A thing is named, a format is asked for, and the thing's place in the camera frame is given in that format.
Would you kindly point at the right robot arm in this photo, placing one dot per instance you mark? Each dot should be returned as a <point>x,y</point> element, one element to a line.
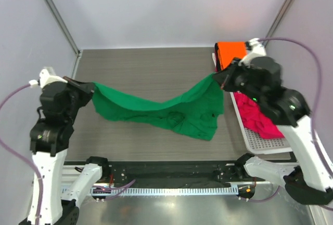
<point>308,183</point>

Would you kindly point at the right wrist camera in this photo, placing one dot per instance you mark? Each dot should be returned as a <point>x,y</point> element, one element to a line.
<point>255,49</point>

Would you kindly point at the white slotted cable duct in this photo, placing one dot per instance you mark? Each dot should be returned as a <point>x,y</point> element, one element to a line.
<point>232,190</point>

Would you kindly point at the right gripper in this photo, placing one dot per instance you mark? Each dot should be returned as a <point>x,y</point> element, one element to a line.
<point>222,76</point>

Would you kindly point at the folded orange t-shirt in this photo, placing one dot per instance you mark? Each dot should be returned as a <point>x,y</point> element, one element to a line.
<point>231,50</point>

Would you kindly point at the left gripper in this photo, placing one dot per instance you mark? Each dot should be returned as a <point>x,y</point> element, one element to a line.
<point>86,86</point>

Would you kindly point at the folded black t-shirt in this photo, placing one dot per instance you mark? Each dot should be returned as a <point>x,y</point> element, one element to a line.
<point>219,65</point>

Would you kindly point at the white plastic basket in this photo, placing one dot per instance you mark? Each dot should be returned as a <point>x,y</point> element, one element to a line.
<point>257,145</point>

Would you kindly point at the right aluminium frame post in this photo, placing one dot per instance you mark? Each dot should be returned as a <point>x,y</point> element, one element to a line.
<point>286,5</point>

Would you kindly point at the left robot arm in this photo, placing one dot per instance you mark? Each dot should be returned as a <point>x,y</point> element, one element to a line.
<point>49,146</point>

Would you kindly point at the left aluminium frame post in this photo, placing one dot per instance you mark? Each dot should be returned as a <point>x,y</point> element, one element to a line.
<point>58,18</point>

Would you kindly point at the aluminium frame post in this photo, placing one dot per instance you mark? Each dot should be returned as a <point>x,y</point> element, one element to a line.
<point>286,5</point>
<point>58,18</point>

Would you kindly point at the green t-shirt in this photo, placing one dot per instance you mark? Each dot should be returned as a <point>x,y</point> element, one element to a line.
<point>193,113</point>

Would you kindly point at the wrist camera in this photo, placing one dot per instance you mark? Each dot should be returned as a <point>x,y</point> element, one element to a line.
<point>255,49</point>
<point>46,76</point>

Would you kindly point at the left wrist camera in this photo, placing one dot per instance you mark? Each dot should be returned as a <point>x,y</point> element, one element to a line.
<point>46,76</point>

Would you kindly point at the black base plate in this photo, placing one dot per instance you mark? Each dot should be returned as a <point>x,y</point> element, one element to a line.
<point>175,174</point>

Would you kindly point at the pink t-shirt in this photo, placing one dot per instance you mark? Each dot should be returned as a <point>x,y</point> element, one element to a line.
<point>254,119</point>

